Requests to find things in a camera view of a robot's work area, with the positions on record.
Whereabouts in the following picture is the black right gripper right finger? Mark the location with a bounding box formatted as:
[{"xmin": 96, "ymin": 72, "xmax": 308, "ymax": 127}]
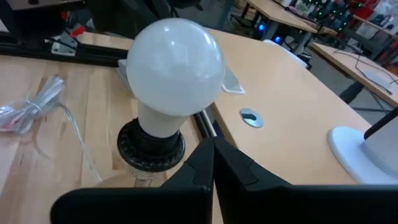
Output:
[{"xmin": 214, "ymin": 136, "xmax": 398, "ymax": 224}]

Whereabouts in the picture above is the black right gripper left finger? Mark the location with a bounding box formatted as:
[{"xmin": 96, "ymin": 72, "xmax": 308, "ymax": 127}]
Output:
[{"xmin": 50, "ymin": 137, "xmax": 215, "ymax": 224}]

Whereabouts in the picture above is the wooden lamp base black socket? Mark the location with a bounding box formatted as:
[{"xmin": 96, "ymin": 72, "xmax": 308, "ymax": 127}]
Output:
[{"xmin": 96, "ymin": 117, "xmax": 187, "ymax": 189}]

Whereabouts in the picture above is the white frosted lightbulb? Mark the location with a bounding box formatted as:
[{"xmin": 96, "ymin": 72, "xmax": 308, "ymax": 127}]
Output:
[{"xmin": 126, "ymin": 17, "xmax": 225, "ymax": 139}]

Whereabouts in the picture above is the white tower fan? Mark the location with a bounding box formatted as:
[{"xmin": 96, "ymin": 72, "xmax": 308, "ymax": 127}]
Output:
[{"xmin": 327, "ymin": 107, "xmax": 398, "ymax": 185}]

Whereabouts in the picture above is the silver white-rimmed phone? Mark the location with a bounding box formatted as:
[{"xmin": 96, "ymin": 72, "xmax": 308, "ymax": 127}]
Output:
[{"xmin": 221, "ymin": 63, "xmax": 246, "ymax": 95}]

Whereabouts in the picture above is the flat grey device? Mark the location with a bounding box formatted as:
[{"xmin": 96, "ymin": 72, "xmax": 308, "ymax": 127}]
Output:
[{"xmin": 363, "ymin": 70, "xmax": 394, "ymax": 94}]

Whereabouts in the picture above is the silver desk cable grommet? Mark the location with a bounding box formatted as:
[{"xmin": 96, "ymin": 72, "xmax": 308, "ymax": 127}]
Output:
[{"xmin": 239, "ymin": 108, "xmax": 264, "ymax": 129}]

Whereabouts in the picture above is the clear lamp power cord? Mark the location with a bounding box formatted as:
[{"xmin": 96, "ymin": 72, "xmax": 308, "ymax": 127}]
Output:
[{"xmin": 0, "ymin": 74, "xmax": 103, "ymax": 183}]

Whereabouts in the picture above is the beech desk with black cable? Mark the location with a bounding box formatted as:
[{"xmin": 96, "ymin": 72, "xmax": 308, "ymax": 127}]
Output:
[{"xmin": 310, "ymin": 42, "xmax": 398, "ymax": 108}]

